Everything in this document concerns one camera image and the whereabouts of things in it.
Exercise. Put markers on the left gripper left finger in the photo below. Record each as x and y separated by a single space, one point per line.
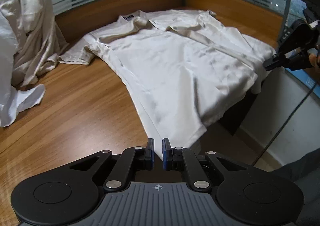
131 161

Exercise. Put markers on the right human hand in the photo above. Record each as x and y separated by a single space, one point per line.
314 60

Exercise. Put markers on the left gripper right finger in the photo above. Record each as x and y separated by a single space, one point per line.
186 162

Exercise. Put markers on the blue cardboard box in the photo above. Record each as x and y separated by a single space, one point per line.
305 78

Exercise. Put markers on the beige satin shirt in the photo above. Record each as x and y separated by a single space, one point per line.
182 68

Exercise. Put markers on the beige garment pile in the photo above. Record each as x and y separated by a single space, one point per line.
40 40

